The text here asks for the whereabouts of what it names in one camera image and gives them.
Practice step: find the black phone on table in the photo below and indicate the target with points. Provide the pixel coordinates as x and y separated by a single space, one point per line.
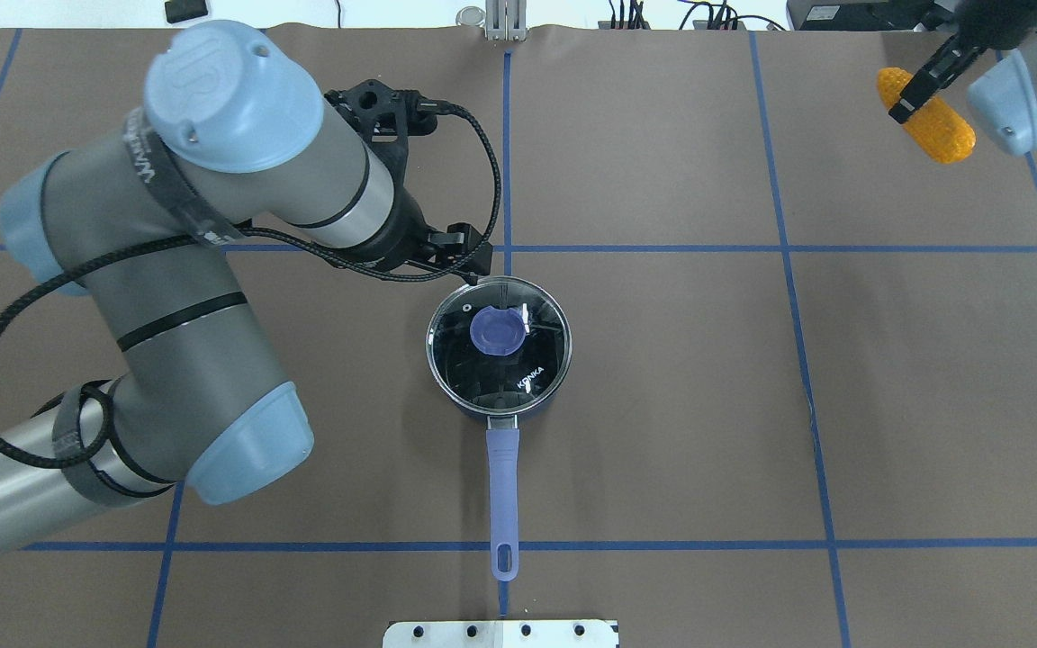
181 11

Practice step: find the yellow plastic corn cob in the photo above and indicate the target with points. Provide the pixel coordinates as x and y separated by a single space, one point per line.
938 130

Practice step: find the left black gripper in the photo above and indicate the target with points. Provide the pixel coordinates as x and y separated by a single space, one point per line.
399 233

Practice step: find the white robot mounting base plate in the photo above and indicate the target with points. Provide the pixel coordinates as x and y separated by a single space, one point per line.
504 633

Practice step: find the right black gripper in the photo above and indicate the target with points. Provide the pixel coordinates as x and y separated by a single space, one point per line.
978 36

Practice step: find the aluminium frame post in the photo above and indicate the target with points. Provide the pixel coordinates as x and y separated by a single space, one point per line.
506 20

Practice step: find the dark blue saucepan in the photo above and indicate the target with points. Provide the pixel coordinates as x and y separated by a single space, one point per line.
503 438

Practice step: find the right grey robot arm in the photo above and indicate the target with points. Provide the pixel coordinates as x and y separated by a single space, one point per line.
1003 100

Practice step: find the glass pot lid blue knob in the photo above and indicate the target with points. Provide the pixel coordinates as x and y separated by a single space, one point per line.
501 347

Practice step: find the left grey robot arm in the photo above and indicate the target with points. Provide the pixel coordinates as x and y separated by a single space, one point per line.
232 140

